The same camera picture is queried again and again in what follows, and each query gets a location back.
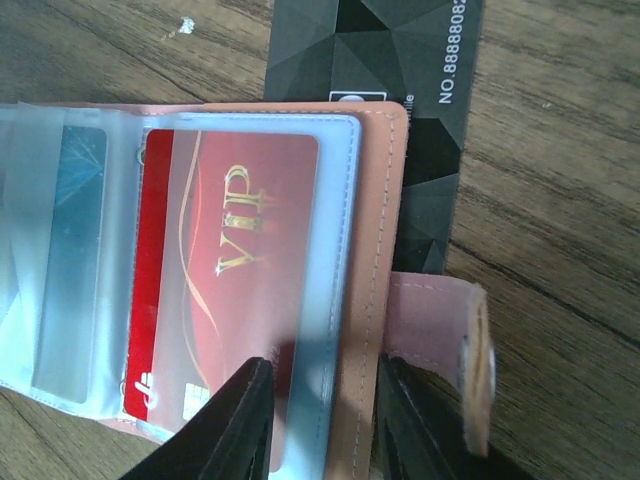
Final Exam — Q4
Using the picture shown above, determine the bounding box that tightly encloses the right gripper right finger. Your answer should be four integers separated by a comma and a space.
376, 354, 534, 480

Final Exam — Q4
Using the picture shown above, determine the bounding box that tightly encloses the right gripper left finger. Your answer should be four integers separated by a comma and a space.
122, 357, 274, 480

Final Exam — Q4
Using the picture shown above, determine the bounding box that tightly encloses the red VIP card front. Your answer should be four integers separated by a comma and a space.
122, 128, 321, 434

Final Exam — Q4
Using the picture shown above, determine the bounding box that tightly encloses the blue card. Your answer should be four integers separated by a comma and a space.
33, 126, 107, 403

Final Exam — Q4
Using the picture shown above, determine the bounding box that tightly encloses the black card beside holder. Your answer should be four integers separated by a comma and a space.
262, 0, 485, 276

